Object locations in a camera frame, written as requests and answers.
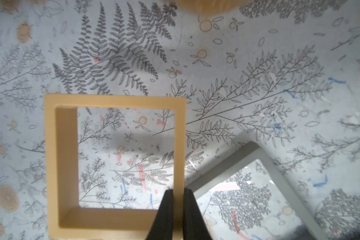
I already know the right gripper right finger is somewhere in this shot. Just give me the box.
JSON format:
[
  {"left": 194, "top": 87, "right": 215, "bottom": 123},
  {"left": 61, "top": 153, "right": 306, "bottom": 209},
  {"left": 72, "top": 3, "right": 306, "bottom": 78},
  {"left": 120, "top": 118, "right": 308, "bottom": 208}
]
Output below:
[{"left": 183, "top": 188, "right": 212, "bottom": 240}]

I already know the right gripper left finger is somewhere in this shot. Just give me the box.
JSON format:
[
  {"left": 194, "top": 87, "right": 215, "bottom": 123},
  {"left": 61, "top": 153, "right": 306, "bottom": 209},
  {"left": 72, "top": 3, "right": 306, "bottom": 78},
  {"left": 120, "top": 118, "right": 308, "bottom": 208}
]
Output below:
[{"left": 146, "top": 190, "right": 174, "bottom": 240}]

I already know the yellow brooch box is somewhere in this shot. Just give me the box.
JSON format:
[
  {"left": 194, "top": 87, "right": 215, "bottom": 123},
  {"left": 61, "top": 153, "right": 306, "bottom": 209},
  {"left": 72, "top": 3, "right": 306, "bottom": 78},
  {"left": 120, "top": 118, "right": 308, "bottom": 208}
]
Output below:
[{"left": 44, "top": 94, "right": 187, "bottom": 240}]

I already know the grey brooch box upper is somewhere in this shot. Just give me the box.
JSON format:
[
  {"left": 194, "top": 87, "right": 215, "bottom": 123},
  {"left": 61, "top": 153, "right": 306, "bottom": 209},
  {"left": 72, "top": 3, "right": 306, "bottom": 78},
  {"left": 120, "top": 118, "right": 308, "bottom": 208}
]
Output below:
[{"left": 186, "top": 142, "right": 328, "bottom": 240}]

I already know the brown teddy bear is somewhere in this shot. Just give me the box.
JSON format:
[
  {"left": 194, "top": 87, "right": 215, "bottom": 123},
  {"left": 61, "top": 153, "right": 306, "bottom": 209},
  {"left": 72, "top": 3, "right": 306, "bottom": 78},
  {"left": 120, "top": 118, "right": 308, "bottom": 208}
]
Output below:
[{"left": 172, "top": 0, "right": 251, "bottom": 16}]

